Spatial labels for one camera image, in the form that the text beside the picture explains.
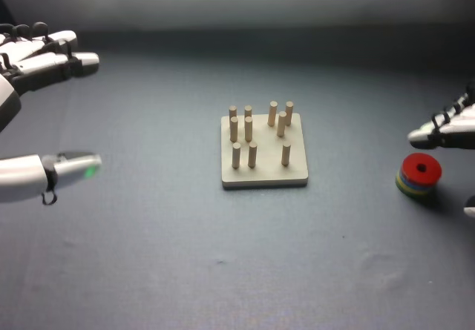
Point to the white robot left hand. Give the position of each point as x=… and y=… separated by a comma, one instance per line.
x=37, y=65

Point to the wooden peg board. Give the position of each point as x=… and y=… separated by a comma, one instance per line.
x=265, y=172

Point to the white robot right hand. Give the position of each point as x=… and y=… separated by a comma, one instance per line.
x=445, y=129

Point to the grey table cloth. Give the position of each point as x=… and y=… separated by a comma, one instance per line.
x=185, y=252

